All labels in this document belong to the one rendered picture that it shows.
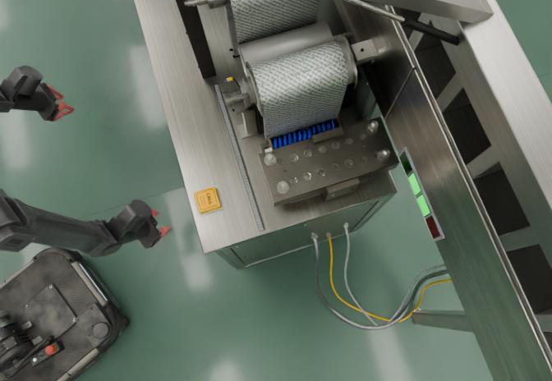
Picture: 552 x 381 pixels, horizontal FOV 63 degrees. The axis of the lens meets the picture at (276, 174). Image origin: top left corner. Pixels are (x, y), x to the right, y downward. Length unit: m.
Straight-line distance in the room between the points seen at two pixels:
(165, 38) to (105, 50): 1.20
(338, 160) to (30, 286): 1.57
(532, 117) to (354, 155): 0.67
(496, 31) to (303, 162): 0.70
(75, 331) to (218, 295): 0.66
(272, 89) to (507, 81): 0.56
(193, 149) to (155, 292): 1.06
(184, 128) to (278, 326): 1.17
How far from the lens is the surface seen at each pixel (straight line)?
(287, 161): 1.37
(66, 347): 2.31
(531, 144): 0.83
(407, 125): 1.18
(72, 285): 2.30
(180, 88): 1.65
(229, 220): 1.47
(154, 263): 2.43
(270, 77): 1.16
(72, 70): 2.94
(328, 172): 1.37
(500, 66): 0.87
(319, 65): 1.19
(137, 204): 1.17
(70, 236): 1.00
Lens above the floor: 2.34
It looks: 74 degrees down
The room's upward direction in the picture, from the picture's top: 3 degrees counter-clockwise
